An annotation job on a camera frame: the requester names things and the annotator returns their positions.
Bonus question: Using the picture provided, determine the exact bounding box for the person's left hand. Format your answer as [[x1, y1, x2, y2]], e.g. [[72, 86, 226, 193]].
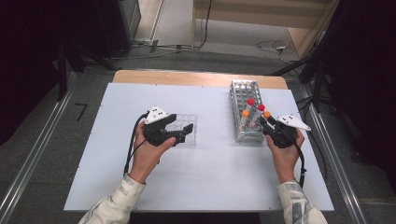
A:
[[129, 120, 177, 185]]

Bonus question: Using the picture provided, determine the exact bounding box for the beige wooden panel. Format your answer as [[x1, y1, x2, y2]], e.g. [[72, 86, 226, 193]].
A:
[[191, 0, 340, 59]]

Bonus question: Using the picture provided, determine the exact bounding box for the grey floor cable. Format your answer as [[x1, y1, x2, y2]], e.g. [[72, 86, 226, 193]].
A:
[[111, 43, 194, 61]]

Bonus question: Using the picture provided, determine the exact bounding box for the clear plastic tube rack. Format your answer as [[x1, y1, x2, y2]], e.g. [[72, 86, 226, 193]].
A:
[[163, 112, 198, 147]]

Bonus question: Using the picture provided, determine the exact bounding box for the dark curtain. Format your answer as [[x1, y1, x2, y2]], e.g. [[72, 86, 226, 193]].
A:
[[321, 0, 396, 190], [0, 0, 106, 147]]

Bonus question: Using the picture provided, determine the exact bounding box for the person's right hand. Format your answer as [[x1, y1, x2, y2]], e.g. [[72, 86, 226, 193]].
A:
[[265, 129, 306, 185]]

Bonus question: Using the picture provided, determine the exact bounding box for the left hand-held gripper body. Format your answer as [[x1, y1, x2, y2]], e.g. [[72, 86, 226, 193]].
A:
[[142, 105, 185, 147]]

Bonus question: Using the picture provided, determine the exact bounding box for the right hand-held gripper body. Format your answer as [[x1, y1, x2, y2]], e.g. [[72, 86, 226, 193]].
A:
[[264, 114, 312, 149]]

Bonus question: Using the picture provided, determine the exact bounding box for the left hand-held gripper cable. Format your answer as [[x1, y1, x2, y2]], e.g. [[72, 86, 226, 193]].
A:
[[123, 111, 151, 177]]

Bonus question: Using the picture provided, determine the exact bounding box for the black hanging cable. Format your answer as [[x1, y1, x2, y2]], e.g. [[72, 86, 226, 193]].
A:
[[192, 0, 214, 50]]

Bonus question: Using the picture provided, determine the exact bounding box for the white board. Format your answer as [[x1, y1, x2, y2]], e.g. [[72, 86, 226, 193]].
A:
[[64, 82, 334, 213]]

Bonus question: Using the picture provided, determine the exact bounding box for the black stand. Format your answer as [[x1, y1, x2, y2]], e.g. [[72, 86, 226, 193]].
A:
[[269, 52, 331, 114], [55, 40, 120, 102]]

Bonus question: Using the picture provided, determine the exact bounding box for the red cap centrifuge tube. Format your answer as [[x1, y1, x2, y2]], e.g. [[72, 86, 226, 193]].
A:
[[253, 104, 266, 130], [244, 98, 256, 125]]

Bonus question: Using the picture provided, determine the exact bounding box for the dark cabinet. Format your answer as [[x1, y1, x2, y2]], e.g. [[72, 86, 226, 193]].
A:
[[96, 0, 142, 60]]

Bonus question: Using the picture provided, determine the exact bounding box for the white cable with plug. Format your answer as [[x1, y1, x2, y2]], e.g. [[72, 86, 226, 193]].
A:
[[255, 39, 290, 59]]

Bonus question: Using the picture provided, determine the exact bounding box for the metal tube rack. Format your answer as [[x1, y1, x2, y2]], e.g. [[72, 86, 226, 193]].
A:
[[229, 79, 271, 144]]

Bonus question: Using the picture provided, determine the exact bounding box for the grey power strip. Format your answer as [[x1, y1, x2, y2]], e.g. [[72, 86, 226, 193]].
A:
[[132, 37, 160, 49]]

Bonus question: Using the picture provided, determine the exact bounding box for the right hand-held gripper cable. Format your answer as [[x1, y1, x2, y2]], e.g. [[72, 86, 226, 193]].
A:
[[292, 141, 308, 189]]

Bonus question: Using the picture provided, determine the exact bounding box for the hand-held gripper cable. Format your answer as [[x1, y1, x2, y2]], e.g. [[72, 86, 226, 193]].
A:
[[292, 141, 308, 189], [123, 111, 151, 177]]

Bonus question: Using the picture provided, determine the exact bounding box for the metal floor rail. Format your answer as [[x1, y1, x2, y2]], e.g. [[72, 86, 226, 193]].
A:
[[300, 83, 368, 224], [0, 73, 76, 224]]

